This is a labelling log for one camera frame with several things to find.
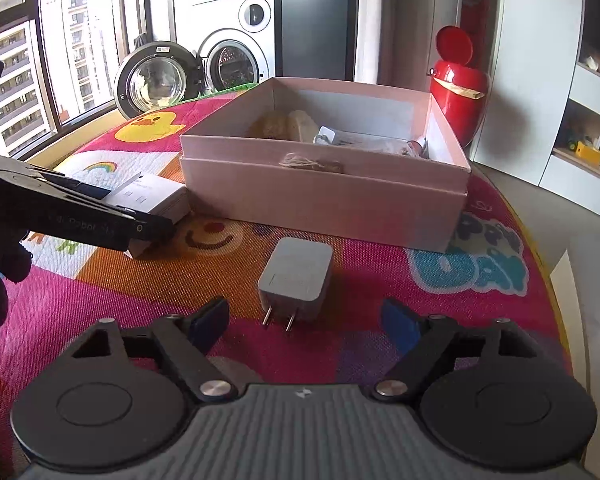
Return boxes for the grey cabinet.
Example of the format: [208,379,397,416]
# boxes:
[280,0,361,81]

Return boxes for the twine tag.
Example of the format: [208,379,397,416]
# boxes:
[279,152,345,173]

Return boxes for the round washing machine door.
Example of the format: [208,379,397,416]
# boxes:
[114,42,203,121]

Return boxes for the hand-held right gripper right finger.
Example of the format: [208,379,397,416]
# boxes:
[371,298,538,401]

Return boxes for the person's left hand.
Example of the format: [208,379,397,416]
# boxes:
[0,230,33,348]

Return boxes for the colourful cartoon play mat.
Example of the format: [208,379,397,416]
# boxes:
[0,82,573,463]

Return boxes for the clear plastic bag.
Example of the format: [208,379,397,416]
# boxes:
[330,129,416,157]

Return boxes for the pink cardboard box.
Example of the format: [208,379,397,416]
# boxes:
[179,76,473,253]

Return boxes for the red trash can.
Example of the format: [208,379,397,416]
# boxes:
[428,25,492,148]

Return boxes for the white shelf unit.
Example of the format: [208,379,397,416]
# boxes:
[537,30,600,221]

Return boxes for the small white box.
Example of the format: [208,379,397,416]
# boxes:
[97,172,190,260]

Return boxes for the silver washing machine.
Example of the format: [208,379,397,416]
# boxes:
[197,27,277,97]

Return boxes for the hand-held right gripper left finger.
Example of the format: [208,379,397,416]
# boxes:
[70,296,238,403]

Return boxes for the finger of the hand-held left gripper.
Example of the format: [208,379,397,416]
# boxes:
[0,167,177,252]
[10,160,118,206]

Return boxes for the white plug charger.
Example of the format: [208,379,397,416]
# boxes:
[256,236,334,333]

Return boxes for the yellow toy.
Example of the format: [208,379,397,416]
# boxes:
[247,109,326,143]

